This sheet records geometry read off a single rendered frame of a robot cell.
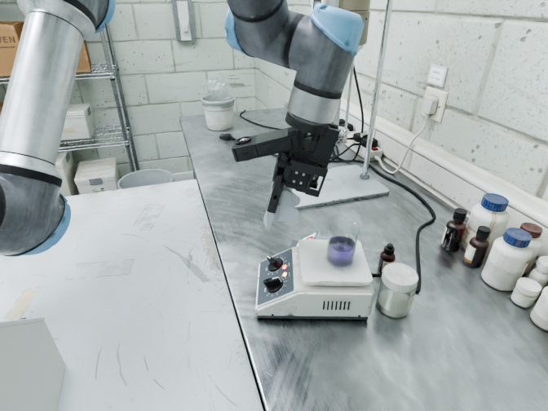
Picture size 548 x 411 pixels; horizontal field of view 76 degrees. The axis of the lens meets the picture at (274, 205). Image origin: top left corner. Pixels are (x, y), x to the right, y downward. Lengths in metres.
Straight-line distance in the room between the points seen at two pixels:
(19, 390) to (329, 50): 0.56
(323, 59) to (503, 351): 0.53
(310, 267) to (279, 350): 0.14
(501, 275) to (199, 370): 0.57
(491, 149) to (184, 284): 0.78
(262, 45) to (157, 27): 2.35
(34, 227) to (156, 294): 0.24
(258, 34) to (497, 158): 0.68
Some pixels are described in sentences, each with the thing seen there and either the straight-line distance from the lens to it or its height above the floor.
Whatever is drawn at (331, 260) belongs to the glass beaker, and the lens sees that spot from 0.62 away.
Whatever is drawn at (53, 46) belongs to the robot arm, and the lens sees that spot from 0.72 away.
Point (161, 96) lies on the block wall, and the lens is 2.94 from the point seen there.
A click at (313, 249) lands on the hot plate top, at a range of 0.66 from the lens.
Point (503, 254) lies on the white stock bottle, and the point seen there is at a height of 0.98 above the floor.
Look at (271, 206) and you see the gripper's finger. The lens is 0.59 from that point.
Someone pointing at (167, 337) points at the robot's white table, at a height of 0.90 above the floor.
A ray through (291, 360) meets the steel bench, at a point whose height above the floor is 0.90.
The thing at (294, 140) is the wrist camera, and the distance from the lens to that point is 0.56.
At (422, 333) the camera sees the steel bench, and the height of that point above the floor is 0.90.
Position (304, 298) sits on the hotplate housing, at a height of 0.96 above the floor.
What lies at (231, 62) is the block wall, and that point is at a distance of 2.96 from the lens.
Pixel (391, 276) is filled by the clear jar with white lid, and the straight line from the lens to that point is 0.64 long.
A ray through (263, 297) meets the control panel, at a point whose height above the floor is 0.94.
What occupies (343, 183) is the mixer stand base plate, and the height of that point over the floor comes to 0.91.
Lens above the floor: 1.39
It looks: 31 degrees down
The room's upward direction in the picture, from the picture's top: straight up
